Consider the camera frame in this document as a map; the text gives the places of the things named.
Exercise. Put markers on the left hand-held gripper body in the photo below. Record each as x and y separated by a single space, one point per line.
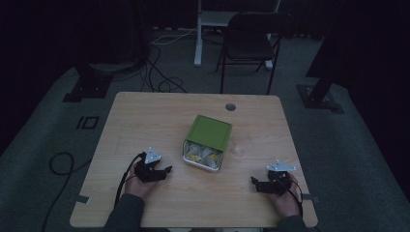
146 172

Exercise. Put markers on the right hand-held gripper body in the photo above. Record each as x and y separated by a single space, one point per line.
278 180

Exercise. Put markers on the person's left hand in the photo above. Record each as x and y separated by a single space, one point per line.
139 187

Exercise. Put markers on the person's right hand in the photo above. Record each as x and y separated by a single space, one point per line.
287 203

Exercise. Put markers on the grey tape strip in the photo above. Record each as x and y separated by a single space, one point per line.
82 199
310 198

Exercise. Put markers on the silver tin box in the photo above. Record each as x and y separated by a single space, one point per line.
201 161

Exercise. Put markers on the clear plastic cup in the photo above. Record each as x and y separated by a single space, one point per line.
240 145

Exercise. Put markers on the pile of clear tea sachets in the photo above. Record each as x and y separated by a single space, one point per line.
203 155

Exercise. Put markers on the green tin lid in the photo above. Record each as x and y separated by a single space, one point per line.
209 132

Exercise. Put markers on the black stand with square base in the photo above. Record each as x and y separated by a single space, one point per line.
320 93
88 85

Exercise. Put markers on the grey round stand base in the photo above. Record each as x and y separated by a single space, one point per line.
112 67

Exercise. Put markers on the black folding chair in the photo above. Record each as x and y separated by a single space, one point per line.
248 45

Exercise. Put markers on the white desk frame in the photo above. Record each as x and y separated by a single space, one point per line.
206 22

